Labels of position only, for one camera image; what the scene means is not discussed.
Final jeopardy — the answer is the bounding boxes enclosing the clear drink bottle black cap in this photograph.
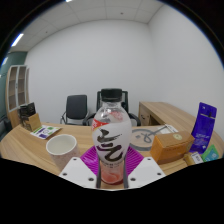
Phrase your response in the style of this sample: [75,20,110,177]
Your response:
[91,88,133,185]

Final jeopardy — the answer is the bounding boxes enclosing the grey mesh-back office chair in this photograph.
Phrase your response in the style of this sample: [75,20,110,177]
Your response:
[83,89,142,127]

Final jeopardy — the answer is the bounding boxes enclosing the black padded office chair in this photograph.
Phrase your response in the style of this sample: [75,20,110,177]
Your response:
[60,94,89,126]

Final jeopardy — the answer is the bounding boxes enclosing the white sheet with grey ring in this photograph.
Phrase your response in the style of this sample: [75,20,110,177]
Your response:
[129,124,179,152]

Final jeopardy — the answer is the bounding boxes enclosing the kraft-sided dark carton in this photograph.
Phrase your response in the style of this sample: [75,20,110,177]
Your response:
[21,113,43,132]

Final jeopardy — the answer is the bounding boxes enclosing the green flat box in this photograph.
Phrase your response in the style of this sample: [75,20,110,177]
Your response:
[200,144,221,163]

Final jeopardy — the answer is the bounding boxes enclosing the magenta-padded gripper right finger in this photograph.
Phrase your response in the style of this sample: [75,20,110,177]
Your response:
[123,146,167,190]

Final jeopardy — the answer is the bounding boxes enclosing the white green purple leaflet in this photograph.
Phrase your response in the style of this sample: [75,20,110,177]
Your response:
[30,124,63,140]

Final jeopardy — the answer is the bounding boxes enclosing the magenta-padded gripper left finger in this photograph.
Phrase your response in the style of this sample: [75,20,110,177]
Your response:
[58,145,102,190]

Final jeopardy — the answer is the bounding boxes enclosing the wooden side desk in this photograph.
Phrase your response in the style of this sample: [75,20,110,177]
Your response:
[138,101,201,134]

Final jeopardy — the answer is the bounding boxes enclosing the orange-brown cardboard box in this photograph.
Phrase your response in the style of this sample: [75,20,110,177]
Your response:
[149,130,196,165]

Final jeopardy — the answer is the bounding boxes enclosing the long ceiling light panel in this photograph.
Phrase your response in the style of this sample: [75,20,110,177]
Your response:
[11,33,25,48]

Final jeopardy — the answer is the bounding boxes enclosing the dark brown printed box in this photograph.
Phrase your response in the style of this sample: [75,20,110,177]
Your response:
[19,102,36,118]

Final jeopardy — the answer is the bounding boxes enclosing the small tan packet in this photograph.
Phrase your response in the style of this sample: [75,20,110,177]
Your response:
[183,151,204,167]

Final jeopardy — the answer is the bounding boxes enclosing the wooden cabinet with glass doors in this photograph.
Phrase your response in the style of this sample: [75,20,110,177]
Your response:
[5,64,30,129]

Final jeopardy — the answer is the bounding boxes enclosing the white speckled mug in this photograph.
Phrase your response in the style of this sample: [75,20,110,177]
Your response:
[45,133,82,173]

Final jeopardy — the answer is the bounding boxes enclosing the purple standing pouch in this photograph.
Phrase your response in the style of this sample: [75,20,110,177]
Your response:
[189,102,218,154]

